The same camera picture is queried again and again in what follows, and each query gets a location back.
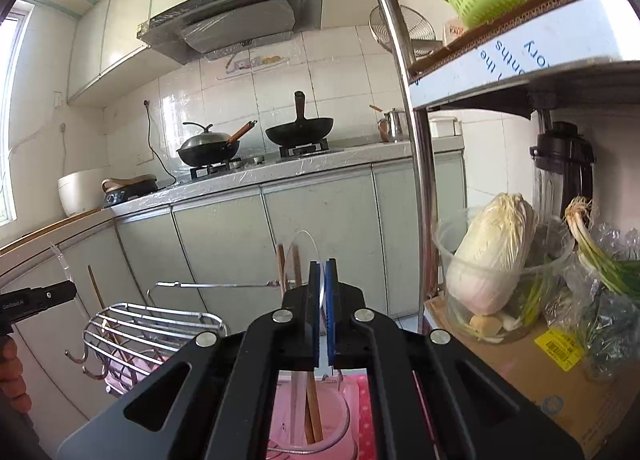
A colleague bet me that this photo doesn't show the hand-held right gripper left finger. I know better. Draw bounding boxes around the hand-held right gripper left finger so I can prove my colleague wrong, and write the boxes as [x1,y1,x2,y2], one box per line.
[57,261,321,460]

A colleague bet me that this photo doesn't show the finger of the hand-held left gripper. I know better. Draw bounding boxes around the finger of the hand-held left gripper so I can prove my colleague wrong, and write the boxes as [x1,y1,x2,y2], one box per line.
[0,281,77,325]

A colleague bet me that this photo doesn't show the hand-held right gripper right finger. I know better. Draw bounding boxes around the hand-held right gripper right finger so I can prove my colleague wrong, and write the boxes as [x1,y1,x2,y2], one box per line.
[324,258,586,460]

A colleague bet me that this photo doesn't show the clear plastic spoon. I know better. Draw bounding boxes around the clear plastic spoon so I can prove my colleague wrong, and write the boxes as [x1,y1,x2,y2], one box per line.
[49,241,88,321]
[282,230,332,446]

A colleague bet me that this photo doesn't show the brown wooden chopstick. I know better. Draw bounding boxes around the brown wooden chopstick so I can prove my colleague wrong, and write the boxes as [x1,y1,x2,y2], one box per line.
[87,265,131,371]
[276,242,317,445]
[291,245,326,444]

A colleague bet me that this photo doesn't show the metal wire utensil rack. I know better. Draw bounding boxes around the metal wire utensil rack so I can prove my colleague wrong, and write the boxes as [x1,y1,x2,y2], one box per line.
[65,280,358,460]

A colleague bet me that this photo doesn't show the tall pink plastic cup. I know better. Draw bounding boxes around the tall pink plastic cup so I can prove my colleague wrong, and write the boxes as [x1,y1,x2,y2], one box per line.
[270,372,357,460]

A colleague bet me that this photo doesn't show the person's left hand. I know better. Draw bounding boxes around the person's left hand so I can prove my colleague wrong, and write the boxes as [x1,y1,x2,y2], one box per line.
[0,332,25,413]

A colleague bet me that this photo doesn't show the grey kitchen base cabinets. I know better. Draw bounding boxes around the grey kitchen base cabinets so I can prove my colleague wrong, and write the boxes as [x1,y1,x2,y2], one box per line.
[0,137,468,460]

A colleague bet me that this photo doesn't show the white rice cooker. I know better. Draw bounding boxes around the white rice cooker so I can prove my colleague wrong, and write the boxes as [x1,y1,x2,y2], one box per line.
[57,171,113,217]

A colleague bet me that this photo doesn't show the pink polka dot cloth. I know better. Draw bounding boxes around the pink polka dot cloth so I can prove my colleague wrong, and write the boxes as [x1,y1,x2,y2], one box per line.
[350,374,375,460]

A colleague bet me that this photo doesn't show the metal shelf rack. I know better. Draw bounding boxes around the metal shelf rack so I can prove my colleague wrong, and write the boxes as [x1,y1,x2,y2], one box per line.
[355,0,640,336]

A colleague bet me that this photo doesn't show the window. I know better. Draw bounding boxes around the window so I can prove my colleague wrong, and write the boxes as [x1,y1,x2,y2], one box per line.
[0,10,26,228]

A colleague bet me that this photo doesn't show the gas stove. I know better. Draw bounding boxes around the gas stove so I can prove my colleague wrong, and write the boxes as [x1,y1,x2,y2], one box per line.
[189,137,346,180]

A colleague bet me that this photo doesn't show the napa cabbage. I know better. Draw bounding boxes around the napa cabbage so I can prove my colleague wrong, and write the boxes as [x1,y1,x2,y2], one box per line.
[445,192,538,316]

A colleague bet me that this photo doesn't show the clear plastic container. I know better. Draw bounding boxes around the clear plastic container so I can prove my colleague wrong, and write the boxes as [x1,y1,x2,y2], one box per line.
[432,207,576,345]

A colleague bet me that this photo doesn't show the black open wok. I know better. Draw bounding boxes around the black open wok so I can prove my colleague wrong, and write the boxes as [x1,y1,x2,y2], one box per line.
[265,91,335,147]

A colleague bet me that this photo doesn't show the small brown pot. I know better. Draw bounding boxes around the small brown pot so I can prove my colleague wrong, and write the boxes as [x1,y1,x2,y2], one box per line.
[369,104,390,142]

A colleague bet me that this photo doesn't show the steel kettle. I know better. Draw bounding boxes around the steel kettle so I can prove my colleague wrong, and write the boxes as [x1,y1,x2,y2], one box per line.
[384,108,408,143]

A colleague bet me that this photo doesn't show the black wok with lid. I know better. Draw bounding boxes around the black wok with lid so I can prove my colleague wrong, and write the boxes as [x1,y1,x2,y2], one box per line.
[176,120,258,167]

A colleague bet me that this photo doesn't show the cardboard box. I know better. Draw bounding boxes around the cardboard box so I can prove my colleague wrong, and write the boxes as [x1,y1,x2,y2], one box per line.
[424,295,640,458]

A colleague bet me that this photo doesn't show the green onions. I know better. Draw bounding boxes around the green onions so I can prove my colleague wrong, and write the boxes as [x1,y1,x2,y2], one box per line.
[564,196,640,298]

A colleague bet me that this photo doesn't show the plastic bag of greens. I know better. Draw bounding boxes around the plastic bag of greens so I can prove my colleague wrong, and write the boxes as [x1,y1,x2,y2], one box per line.
[542,222,640,383]

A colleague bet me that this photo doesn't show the blender jar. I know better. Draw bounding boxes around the blender jar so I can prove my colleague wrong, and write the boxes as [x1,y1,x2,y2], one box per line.
[529,121,597,241]

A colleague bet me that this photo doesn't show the metal skimmer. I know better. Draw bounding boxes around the metal skimmer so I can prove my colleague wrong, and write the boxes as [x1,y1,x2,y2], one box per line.
[369,5,443,58]

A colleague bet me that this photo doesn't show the orange printed packet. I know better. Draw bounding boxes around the orange printed packet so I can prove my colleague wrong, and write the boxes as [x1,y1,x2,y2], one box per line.
[442,20,471,47]

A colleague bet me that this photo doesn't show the range hood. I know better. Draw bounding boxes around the range hood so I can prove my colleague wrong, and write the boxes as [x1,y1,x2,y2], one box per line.
[136,0,325,66]

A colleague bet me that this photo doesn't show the printed cardboard sheet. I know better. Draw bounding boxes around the printed cardboard sheet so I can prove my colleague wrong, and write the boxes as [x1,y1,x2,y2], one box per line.
[405,0,640,96]

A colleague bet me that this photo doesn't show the black power cable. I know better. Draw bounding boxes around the black power cable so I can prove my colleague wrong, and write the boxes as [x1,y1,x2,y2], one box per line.
[144,100,178,188]

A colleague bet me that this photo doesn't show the glass wall shelf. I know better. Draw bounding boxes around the glass wall shelf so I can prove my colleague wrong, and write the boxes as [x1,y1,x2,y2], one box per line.
[216,54,291,81]

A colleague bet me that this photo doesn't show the wall cabinets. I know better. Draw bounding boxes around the wall cabinets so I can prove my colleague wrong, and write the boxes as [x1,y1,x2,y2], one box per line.
[67,0,401,106]

